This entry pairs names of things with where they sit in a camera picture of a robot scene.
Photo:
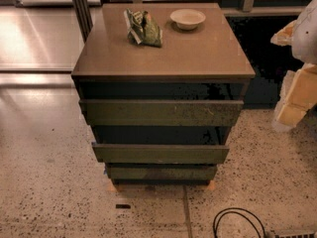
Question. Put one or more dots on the grey power strip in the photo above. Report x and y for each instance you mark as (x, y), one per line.
(291, 234)

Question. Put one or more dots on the brown drawer cabinet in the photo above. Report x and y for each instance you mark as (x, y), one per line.
(206, 63)

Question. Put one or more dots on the white ceramic bowl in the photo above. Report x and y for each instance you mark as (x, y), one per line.
(187, 19)

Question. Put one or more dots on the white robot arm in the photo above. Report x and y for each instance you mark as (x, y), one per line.
(304, 45)

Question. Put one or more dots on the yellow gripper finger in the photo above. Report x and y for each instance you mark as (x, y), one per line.
(284, 37)
(298, 95)

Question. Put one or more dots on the drawer dark front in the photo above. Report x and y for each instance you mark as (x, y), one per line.
(114, 112)

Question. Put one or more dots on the green crumpled chip bag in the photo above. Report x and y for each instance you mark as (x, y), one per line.
(142, 28)

